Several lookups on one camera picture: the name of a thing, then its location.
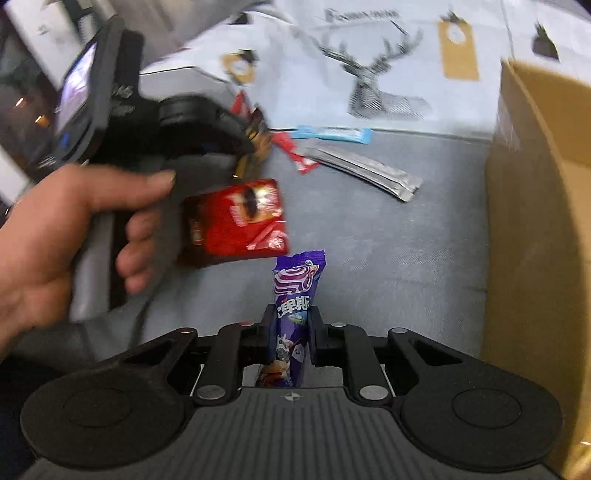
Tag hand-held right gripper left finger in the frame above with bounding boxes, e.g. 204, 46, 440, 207
99, 305, 278, 406

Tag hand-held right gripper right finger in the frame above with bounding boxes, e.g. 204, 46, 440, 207
307, 305, 477, 405

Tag purple snack packet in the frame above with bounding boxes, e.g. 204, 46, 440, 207
255, 249, 327, 389

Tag red snack packet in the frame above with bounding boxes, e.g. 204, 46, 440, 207
178, 178, 291, 269

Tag cardboard box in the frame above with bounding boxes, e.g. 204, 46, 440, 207
480, 58, 591, 480

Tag person's left hand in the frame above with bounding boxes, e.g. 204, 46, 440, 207
0, 164, 176, 357

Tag brown and yellow snack packet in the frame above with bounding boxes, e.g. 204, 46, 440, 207
232, 108, 274, 182

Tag small red candy wrapper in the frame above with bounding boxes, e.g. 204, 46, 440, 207
291, 154, 322, 176
270, 131, 297, 158

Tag blue snack bar wrapper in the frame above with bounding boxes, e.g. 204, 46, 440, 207
293, 125, 374, 145

